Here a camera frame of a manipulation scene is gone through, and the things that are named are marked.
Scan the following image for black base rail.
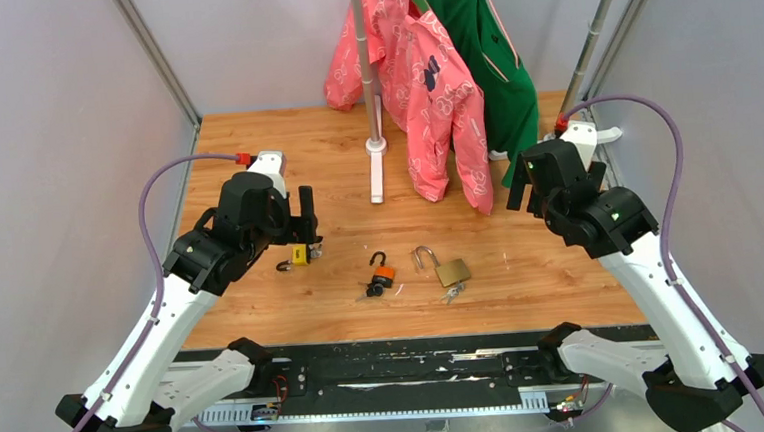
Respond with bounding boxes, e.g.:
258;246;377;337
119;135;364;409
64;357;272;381
199;330;653;432

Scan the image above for black orange-lock keys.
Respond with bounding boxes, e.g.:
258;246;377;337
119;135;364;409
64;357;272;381
356;282;385;302

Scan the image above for brass padlock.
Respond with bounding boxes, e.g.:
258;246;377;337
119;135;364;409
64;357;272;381
412;246;472;288

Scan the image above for orange padlock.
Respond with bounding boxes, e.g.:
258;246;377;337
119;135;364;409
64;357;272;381
369;251;396;289

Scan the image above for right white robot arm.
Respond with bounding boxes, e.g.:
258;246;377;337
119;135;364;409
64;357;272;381
508;138;764;432

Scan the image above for white clothes rack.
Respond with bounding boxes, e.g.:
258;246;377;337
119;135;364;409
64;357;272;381
350;0;612;204

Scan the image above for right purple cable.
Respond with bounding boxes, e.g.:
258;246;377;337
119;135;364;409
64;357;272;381
552;86;764;432

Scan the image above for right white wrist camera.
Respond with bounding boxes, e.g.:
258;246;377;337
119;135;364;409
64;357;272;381
559;120;598;170

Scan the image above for purple cable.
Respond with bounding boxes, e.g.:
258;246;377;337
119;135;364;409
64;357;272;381
552;86;764;432
34;150;268;432

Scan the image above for yellow padlock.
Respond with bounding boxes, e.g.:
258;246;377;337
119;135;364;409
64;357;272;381
275;244;312;272

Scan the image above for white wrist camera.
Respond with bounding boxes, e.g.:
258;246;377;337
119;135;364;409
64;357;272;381
247;150;288;198
559;120;598;170

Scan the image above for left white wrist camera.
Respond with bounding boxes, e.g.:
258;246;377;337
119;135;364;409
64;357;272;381
247;150;288;198

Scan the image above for green shirt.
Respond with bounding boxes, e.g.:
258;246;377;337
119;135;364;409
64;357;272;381
427;0;540;187

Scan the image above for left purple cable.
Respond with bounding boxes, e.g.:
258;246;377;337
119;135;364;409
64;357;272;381
34;150;268;432

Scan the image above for silver brass-lock keys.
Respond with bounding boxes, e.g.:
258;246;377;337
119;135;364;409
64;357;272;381
441;282;465;305

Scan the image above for pink patterned jacket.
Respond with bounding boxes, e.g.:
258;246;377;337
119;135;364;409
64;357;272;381
361;0;494;215

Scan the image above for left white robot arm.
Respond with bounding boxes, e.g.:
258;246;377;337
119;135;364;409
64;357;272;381
55;171;321;432

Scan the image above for yellow-lock keys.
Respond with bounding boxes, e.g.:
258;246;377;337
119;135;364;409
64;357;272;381
307;243;323;260

